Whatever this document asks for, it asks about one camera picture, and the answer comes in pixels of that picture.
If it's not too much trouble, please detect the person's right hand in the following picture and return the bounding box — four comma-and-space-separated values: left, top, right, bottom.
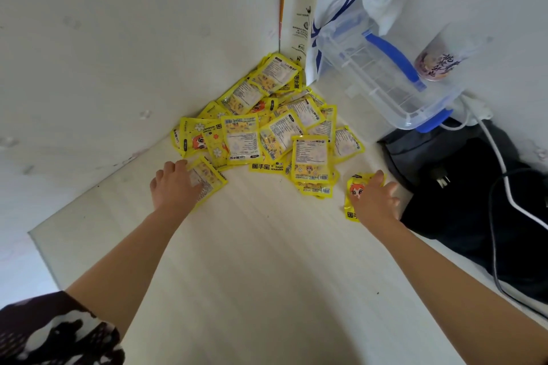
350, 170, 403, 229

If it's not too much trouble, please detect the person's left hand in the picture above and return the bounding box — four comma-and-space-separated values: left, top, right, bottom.
150, 159, 205, 214

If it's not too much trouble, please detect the yellow cartoon-face warmer sachet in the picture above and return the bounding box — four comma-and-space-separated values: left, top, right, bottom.
344, 173, 386, 223

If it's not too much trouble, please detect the yellow label-side warmer sachet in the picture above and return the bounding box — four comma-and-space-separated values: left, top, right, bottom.
185, 156, 228, 211

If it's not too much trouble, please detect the person's left forearm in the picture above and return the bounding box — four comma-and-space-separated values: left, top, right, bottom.
64, 203, 193, 337

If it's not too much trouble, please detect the person's right forearm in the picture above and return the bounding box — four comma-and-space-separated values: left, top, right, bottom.
364, 219, 548, 365

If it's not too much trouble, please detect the black plug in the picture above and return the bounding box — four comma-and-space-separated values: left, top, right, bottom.
432, 168, 453, 190

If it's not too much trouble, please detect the black fabric bag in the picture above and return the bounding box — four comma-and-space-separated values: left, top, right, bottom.
378, 119, 548, 305

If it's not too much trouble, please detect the pile of yellow hand warmer packets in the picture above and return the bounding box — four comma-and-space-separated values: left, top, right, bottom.
170, 52, 365, 198

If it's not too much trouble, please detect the white power adapter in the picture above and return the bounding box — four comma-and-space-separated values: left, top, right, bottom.
460, 94, 495, 127

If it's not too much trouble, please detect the plastic drink cup purple print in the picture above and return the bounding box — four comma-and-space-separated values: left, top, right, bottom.
414, 23, 484, 82

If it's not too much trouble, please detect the white crumpled tissue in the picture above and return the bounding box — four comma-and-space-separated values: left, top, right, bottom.
362, 0, 405, 36

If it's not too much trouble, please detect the camouflage print sleeve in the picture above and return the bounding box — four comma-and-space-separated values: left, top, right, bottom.
0, 291, 126, 365

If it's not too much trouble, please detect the clear plastic container blue handle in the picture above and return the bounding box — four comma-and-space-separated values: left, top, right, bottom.
315, 0, 465, 133

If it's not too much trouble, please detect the black cable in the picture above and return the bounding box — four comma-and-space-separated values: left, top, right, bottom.
487, 168, 548, 319

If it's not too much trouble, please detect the white cable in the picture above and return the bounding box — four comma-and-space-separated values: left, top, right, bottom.
440, 97, 548, 231

